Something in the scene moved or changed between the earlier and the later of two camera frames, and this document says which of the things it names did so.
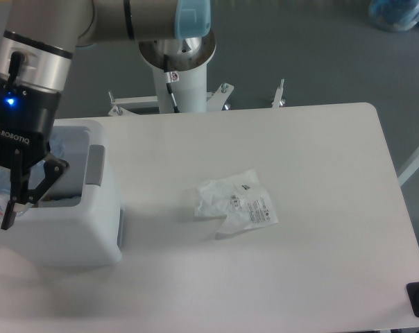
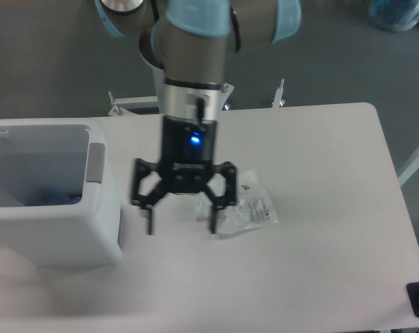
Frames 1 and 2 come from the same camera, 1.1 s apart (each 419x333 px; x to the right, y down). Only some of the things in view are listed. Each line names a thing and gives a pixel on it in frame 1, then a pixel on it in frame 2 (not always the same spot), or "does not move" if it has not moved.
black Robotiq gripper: [20, 125] -> [187, 157]
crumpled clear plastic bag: [246, 204] does not move
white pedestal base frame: [215, 100] does not move
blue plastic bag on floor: [396, 16] does not move
